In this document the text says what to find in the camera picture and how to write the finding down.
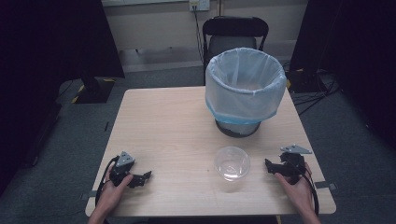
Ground person's left hand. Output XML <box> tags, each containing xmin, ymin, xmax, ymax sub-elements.
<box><xmin>92</xmin><ymin>173</ymin><xmax>134</xmax><ymax>217</ymax></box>

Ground black stand base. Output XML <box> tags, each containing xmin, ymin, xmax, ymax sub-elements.
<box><xmin>74</xmin><ymin>70</ymin><xmax>117</xmax><ymax>105</ymax></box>

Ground person's right hand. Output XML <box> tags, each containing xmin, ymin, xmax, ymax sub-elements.
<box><xmin>274</xmin><ymin>161</ymin><xmax>316</xmax><ymax>217</ymax></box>

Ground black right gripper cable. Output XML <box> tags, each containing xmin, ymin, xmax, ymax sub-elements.
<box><xmin>288</xmin><ymin>160</ymin><xmax>320</xmax><ymax>217</ymax></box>

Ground black curtain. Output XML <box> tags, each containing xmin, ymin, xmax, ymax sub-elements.
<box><xmin>0</xmin><ymin>0</ymin><xmax>126</xmax><ymax>190</ymax></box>
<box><xmin>289</xmin><ymin>0</ymin><xmax>396</xmax><ymax>150</ymax></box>

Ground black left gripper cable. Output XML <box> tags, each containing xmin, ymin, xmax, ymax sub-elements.
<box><xmin>94</xmin><ymin>155</ymin><xmax>121</xmax><ymax>207</ymax></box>

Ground white translucent bin liner bag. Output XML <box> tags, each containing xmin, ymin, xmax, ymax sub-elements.
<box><xmin>204</xmin><ymin>47</ymin><xmax>288</xmax><ymax>126</ymax></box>

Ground clear plastic cup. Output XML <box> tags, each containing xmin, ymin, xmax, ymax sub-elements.
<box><xmin>213</xmin><ymin>146</ymin><xmax>252</xmax><ymax>183</ymax></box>

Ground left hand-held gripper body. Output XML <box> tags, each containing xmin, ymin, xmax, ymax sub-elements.
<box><xmin>108</xmin><ymin>150</ymin><xmax>136</xmax><ymax>188</ymax></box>

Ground black folding chair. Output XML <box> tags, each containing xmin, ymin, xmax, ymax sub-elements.
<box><xmin>202</xmin><ymin>16</ymin><xmax>270</xmax><ymax>87</ymax></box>

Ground black floor box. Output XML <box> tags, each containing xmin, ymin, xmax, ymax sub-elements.
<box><xmin>286</xmin><ymin>69</ymin><xmax>329</xmax><ymax>94</ymax></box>

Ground black wall cable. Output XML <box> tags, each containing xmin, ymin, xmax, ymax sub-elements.
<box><xmin>191</xmin><ymin>5</ymin><xmax>205</xmax><ymax>64</ymax></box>

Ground white wall outlet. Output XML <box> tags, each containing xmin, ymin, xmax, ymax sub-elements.
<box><xmin>189</xmin><ymin>0</ymin><xmax>211</xmax><ymax>13</ymax></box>

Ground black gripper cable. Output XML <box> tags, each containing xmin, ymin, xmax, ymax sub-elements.
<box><xmin>288</xmin><ymin>160</ymin><xmax>320</xmax><ymax>217</ymax></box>
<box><xmin>94</xmin><ymin>155</ymin><xmax>121</xmax><ymax>207</ymax></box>

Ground black floor cables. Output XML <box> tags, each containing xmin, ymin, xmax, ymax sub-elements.
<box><xmin>290</xmin><ymin>73</ymin><xmax>342</xmax><ymax>117</ymax></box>

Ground dark grey trash bin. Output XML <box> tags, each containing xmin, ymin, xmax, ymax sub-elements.
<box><xmin>214</xmin><ymin>119</ymin><xmax>262</xmax><ymax>139</ymax></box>

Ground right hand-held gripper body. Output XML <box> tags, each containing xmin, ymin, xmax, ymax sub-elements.
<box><xmin>277</xmin><ymin>143</ymin><xmax>313</xmax><ymax>186</ymax></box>

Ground grey table bracket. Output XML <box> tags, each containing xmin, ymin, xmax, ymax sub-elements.
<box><xmin>79</xmin><ymin>190</ymin><xmax>98</xmax><ymax>202</ymax></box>
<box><xmin>313</xmin><ymin>180</ymin><xmax>338</xmax><ymax>191</ymax></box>

